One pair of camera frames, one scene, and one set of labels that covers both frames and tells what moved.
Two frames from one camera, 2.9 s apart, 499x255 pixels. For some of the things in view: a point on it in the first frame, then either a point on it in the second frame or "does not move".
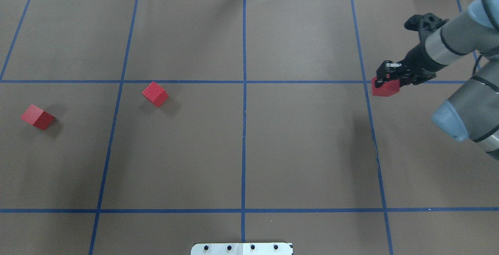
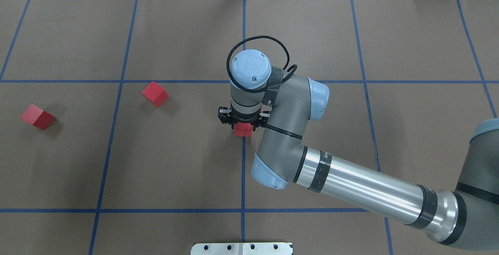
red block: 156,94 does not move
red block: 38,117 does not move
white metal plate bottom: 241,248 does not move
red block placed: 388,89 to 243,129
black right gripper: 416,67 to 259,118
